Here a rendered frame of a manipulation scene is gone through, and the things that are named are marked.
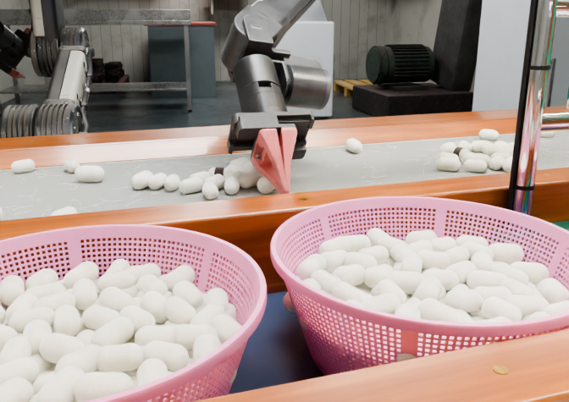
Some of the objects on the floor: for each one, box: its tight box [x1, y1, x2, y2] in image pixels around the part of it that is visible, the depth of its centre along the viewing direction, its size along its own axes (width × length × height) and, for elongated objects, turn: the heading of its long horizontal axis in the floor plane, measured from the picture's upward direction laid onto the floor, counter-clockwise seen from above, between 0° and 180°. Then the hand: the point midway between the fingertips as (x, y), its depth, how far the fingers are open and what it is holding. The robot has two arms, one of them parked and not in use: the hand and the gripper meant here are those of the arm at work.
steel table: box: [0, 9, 192, 117], centre depth 596 cm, size 74×194×100 cm, turn 98°
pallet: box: [334, 80, 373, 96], centre depth 711 cm, size 135×93×12 cm
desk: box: [144, 21, 217, 98], centre depth 754 cm, size 82×160×86 cm, turn 8°
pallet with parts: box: [91, 58, 130, 94], centre depth 768 cm, size 76×110×40 cm
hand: (284, 188), depth 68 cm, fingers closed
